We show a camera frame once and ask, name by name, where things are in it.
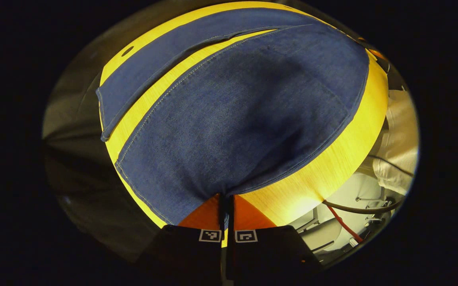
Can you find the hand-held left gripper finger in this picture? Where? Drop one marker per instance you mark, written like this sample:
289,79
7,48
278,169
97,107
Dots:
231,216
222,214

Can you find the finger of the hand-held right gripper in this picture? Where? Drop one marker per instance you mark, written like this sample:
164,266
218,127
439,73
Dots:
377,53

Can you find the blue denim jeans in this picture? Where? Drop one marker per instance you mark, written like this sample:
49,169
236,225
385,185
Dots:
233,119

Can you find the person's white clothing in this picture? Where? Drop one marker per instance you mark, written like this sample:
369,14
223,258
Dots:
402,135

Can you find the black backdrop cloth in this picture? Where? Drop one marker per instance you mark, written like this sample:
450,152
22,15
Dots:
78,167

